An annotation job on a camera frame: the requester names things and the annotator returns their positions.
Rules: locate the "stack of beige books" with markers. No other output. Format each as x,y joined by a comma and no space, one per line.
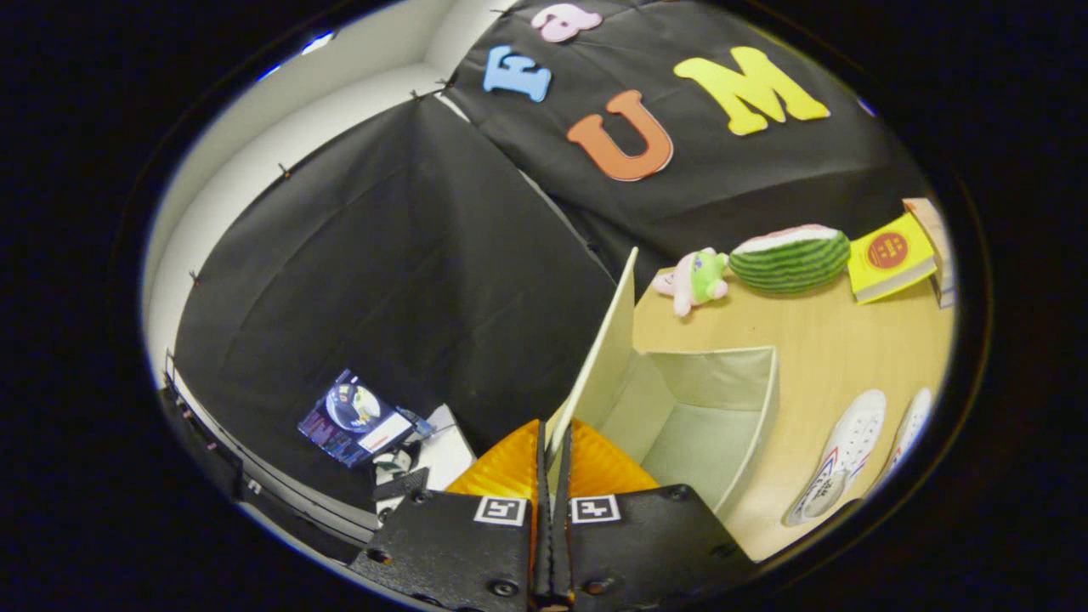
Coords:
939,246

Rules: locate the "blue printed package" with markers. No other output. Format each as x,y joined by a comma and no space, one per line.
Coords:
353,416

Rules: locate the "white flat device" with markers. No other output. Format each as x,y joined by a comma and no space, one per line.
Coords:
446,450

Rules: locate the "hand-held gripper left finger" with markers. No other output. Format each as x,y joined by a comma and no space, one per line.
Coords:
450,544

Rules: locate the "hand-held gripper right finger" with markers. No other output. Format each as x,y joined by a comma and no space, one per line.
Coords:
646,544

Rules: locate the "pale green storage box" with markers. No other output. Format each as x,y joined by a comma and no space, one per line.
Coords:
680,408

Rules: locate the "yellow book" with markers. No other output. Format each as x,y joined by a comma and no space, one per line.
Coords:
888,255

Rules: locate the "pink plush toy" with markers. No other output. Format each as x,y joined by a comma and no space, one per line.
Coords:
693,280

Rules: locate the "white canvas shoe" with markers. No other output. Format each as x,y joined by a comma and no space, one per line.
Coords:
909,425
841,455

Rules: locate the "small black device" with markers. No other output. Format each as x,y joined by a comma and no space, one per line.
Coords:
399,486

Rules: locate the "watermelon slice plush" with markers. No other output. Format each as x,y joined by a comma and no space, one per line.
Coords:
790,259

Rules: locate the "black backdrop cloth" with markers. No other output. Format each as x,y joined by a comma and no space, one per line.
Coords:
382,255

